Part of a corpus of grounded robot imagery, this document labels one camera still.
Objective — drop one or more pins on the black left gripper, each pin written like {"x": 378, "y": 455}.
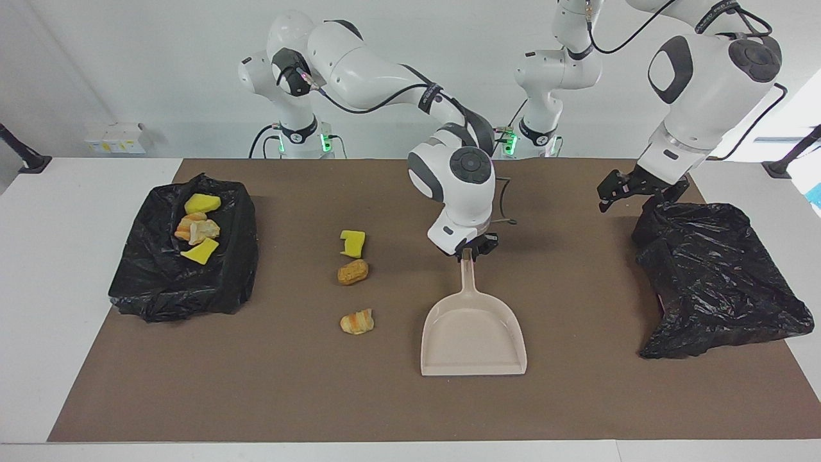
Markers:
{"x": 632, "y": 185}

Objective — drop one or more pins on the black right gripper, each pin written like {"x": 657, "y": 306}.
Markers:
{"x": 482, "y": 241}

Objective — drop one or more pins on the beige plastic dustpan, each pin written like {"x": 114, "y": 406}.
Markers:
{"x": 471, "y": 340}

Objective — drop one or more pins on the notched yellow sponge piece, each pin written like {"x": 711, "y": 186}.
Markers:
{"x": 353, "y": 244}

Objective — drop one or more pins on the brown bread roll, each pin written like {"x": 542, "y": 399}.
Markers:
{"x": 353, "y": 272}

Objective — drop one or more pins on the pale flaky pastry piece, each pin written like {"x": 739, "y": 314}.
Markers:
{"x": 205, "y": 231}

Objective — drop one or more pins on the large yellow sponge block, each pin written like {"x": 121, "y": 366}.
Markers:
{"x": 200, "y": 252}

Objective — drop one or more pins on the small yellow sponge wedge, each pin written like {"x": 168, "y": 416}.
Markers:
{"x": 202, "y": 204}

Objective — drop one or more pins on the orange striped bread piece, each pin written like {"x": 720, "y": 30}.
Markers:
{"x": 184, "y": 228}

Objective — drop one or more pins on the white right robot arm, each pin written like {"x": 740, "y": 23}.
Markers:
{"x": 385, "y": 70}

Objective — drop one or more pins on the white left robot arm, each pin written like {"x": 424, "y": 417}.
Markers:
{"x": 712, "y": 83}

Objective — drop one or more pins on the crumpled bin with black bag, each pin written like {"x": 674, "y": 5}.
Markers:
{"x": 712, "y": 282}

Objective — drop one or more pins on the boxy bin with black bag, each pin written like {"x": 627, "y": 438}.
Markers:
{"x": 160, "y": 289}

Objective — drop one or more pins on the orange striped croissant piece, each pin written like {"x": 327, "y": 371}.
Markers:
{"x": 356, "y": 322}

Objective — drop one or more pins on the brown table mat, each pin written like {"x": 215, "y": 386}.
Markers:
{"x": 410, "y": 398}

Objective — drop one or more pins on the blue object at edge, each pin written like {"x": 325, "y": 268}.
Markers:
{"x": 816, "y": 196}

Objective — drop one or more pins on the black camera stand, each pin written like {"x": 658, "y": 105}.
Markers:
{"x": 25, "y": 157}
{"x": 789, "y": 160}

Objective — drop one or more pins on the white wall socket box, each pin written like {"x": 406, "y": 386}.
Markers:
{"x": 115, "y": 138}

